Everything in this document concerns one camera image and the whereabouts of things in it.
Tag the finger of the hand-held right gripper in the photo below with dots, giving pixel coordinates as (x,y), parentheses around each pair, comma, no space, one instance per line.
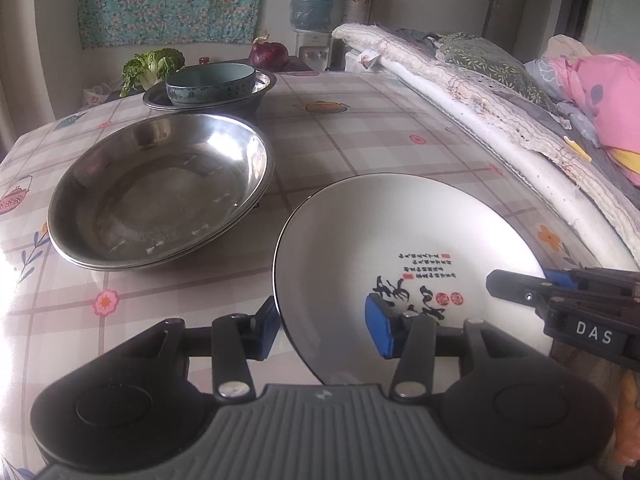
(515,287)
(600,282)

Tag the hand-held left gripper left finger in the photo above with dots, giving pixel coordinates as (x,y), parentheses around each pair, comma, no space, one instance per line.
(265,327)

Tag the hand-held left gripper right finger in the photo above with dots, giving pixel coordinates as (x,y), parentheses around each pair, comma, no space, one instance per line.
(380,325)

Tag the white printed ceramic plate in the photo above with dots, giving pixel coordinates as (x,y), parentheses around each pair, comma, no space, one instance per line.
(400,230)

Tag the large steel basin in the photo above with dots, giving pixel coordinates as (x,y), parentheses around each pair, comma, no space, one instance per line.
(160,200)

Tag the small steel basin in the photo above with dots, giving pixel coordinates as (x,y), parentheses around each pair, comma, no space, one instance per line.
(250,102)

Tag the teal ceramic bowl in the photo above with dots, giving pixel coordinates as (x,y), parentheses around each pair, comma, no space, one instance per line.
(210,90)

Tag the rolled white quilt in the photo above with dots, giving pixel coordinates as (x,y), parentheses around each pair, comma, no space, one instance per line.
(550,190)

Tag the grey floral bedsheet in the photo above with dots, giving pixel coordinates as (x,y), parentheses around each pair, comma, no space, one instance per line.
(575,117)

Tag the checked floral tablecloth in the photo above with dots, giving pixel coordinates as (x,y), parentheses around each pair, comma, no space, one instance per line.
(350,135)

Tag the pink blanket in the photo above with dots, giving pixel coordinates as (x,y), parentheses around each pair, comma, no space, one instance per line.
(600,90)

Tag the white lace-trimmed quilt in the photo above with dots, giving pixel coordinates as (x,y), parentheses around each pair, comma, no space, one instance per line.
(450,80)

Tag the green leaf-patterned pillow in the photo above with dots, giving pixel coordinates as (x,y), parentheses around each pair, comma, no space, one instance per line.
(490,60)

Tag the red onion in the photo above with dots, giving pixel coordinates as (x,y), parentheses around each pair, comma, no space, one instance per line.
(267,55)

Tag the white water dispenser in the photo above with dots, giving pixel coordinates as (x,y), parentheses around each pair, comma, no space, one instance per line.
(315,52)

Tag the white plastic bag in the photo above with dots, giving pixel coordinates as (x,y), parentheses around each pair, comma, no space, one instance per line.
(100,97)

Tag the green leafy cabbage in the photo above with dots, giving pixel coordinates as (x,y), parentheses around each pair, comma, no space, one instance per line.
(150,67)

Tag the brown wooden wardrobe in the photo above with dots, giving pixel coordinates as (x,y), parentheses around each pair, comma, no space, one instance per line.
(525,0)

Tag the floral patterned canister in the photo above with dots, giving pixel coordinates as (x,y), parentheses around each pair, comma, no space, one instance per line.
(360,2)

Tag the teal floral wall cloth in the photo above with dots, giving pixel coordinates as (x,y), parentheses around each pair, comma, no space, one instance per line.
(175,0)

